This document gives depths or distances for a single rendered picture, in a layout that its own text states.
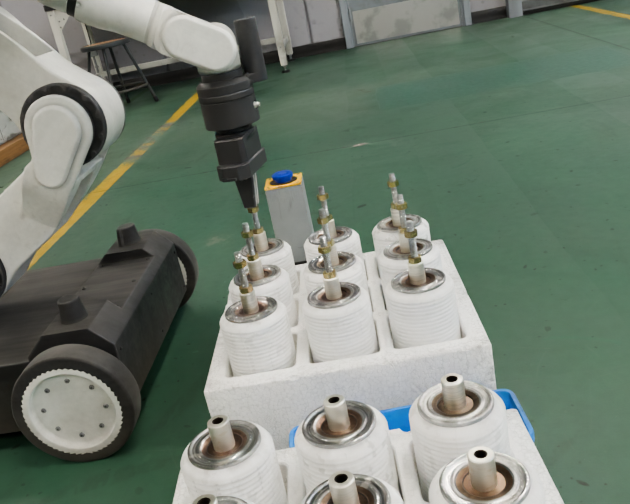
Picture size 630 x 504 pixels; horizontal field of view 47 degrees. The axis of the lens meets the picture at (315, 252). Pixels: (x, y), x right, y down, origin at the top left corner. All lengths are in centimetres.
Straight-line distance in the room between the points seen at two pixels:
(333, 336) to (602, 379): 46
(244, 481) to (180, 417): 59
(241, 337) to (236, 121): 34
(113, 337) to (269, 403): 35
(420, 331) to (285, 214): 46
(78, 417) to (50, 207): 36
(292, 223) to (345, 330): 43
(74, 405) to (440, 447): 69
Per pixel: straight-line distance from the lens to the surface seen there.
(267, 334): 99
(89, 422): 126
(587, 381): 123
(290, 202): 135
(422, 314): 98
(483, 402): 74
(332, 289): 99
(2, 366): 132
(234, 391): 100
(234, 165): 114
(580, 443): 110
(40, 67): 130
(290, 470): 82
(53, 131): 127
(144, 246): 154
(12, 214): 139
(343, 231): 123
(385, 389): 100
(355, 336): 99
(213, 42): 111
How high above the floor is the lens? 68
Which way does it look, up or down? 21 degrees down
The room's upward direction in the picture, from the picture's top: 12 degrees counter-clockwise
